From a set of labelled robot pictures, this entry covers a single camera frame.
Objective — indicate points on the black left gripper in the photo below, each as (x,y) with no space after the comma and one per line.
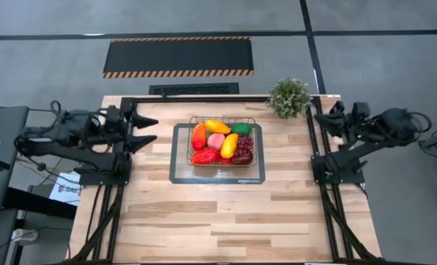
(124,129)

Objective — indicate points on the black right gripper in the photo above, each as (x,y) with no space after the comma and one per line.
(354,127)

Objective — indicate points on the red orange mango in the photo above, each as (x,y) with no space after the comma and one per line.
(199,137)

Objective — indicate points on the red oblong fruit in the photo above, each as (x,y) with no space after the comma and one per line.
(204,157)

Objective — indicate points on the pink peach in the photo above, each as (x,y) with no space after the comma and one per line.
(216,142)

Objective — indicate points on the yellow oblong fruit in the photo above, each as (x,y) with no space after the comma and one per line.
(217,127)

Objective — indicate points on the yellow orange mango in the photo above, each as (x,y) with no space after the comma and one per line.
(229,145)

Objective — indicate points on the dark green fruit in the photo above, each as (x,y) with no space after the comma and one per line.
(242,129)

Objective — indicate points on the purple grape bunch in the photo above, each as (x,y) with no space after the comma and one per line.
(245,143)

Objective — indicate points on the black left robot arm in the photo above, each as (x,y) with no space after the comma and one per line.
(74,156)

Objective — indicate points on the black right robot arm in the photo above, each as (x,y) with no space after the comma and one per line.
(354,154)

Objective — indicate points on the small green potted plant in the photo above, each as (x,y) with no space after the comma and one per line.
(290,97)

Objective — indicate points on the black perforated strip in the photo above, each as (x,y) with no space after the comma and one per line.
(194,89)

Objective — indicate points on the black hazard-striped floor mat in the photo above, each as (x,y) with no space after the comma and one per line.
(177,55)

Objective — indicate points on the grey-bordered silicone baking mat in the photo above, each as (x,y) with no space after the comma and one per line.
(218,176)

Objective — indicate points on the printed white paper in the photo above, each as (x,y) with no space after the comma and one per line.
(65,191)

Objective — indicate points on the white power strip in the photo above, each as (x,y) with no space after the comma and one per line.
(24,235)

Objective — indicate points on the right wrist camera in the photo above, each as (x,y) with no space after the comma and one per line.
(361,109)

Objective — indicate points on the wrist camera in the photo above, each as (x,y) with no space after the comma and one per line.
(113,114)
(361,109)

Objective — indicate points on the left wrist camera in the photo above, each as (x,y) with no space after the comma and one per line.
(113,114)

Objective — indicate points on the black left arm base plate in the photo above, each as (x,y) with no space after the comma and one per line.
(100,180)

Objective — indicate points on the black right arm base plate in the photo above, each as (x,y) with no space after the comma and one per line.
(351,176)

